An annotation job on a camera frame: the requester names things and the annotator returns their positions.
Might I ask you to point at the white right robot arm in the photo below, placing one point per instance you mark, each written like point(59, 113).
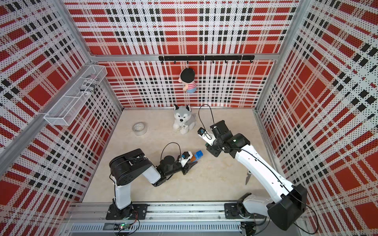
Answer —
point(286, 201)

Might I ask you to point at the hanging boy doll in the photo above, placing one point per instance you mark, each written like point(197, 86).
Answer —
point(187, 79)

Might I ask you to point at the grey white husky plush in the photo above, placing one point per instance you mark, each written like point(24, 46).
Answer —
point(184, 119)

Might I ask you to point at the white handled scissors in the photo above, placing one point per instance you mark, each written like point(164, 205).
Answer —
point(248, 177)

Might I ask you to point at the white wire basket shelf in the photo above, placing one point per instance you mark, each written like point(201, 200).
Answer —
point(66, 109)

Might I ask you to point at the dark blue square lego brick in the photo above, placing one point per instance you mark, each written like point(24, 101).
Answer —
point(198, 155)

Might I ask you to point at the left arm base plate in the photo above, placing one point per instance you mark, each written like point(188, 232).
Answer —
point(133, 211)

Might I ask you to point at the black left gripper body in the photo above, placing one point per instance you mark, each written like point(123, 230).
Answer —
point(177, 167)

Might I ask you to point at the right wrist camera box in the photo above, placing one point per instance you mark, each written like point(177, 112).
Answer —
point(209, 138)

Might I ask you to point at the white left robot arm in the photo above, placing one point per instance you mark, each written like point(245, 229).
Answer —
point(124, 169)

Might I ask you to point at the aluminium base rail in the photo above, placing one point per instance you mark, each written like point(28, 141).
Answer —
point(162, 212)

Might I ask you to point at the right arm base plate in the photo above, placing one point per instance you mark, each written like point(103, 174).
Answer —
point(237, 211)

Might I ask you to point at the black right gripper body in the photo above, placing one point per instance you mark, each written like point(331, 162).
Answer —
point(215, 149)

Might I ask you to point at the clear tape roll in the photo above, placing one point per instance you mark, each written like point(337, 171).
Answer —
point(140, 128)

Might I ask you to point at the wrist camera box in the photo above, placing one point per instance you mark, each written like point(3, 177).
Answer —
point(209, 138)
point(185, 158)

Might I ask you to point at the black hook rail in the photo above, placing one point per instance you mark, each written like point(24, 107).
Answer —
point(207, 58)

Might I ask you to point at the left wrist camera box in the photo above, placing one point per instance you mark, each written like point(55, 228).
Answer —
point(185, 158)

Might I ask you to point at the patterned can in basket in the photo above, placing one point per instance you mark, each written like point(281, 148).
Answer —
point(89, 84)

